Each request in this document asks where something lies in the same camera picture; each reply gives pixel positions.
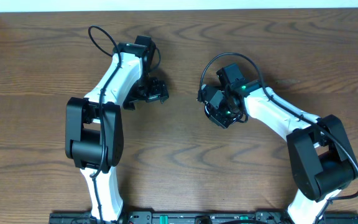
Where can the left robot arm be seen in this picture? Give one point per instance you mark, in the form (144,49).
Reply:
(94,137)

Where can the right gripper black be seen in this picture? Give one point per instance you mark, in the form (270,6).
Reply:
(215,116)

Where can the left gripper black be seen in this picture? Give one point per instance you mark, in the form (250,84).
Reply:
(160,93)

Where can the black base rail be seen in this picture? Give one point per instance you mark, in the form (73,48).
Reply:
(142,217)

